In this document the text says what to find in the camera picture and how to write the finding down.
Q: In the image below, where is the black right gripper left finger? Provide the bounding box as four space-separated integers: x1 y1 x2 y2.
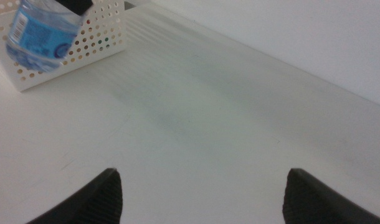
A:
26 167 124 224

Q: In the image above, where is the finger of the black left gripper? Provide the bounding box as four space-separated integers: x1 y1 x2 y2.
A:
57 0 94 16

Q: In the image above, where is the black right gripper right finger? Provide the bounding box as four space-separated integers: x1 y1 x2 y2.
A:
282 168 380 224

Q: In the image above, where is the clear water bottle blue cap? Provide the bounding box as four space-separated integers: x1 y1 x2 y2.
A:
5 0 85 73

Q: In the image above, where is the white perforated plastic basket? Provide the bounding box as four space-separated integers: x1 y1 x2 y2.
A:
0 0 128 93

